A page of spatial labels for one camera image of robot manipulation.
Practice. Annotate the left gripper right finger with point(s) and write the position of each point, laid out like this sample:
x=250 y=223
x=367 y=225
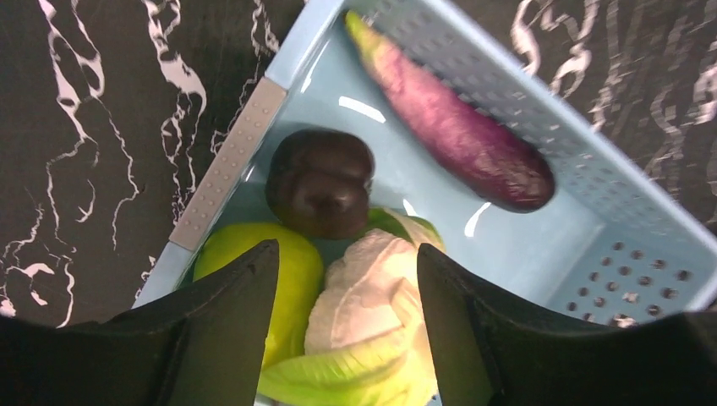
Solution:
x=492 y=347

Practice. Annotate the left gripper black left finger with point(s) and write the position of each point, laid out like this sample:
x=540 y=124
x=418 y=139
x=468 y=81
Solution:
x=200 y=345

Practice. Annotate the light blue plastic basket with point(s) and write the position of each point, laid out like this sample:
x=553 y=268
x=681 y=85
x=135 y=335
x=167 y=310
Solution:
x=609 y=247

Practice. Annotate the dark brown toy mangosteen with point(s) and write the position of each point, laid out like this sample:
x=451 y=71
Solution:
x=319 y=181

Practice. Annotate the green white toy cabbage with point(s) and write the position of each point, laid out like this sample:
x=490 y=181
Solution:
x=366 y=342

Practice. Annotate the long purple toy eggplant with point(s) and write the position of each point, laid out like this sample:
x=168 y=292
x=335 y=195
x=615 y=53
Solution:
x=485 y=156

